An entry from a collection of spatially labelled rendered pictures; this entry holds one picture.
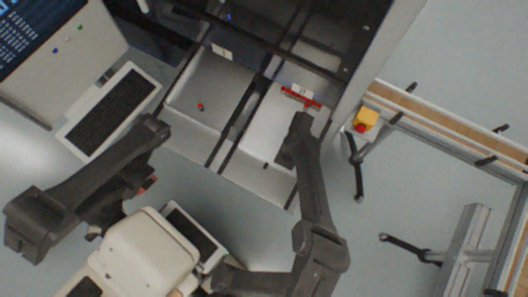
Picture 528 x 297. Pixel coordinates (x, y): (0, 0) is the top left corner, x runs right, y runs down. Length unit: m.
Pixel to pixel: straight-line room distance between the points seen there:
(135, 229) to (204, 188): 1.40
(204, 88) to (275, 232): 1.08
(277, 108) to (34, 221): 1.01
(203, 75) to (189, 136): 0.26
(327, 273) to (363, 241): 1.67
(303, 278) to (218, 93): 1.01
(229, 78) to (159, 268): 0.89
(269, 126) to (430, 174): 1.36
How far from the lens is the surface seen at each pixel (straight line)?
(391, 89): 1.59
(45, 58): 1.56
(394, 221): 2.47
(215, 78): 1.61
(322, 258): 0.73
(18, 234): 0.85
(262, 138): 1.51
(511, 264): 1.65
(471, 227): 2.03
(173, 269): 0.98
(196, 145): 1.52
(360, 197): 2.35
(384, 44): 1.03
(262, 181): 1.47
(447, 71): 2.90
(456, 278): 1.98
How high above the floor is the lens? 2.32
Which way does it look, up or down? 74 degrees down
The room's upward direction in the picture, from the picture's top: 2 degrees clockwise
